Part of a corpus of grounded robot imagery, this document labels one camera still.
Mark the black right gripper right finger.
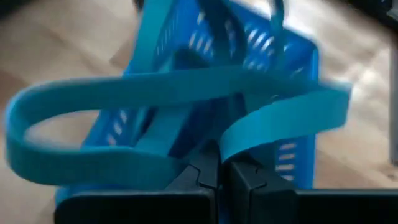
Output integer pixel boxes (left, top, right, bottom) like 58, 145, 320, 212
222, 154, 398, 224

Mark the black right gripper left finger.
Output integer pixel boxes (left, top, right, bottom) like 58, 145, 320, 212
54, 145, 222, 224

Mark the blue rubber band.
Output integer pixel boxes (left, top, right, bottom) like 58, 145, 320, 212
123, 0, 193, 156
2, 65, 353, 191
269, 0, 286, 68

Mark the blue plastic basket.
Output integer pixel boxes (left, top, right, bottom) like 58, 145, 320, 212
54, 0, 320, 224

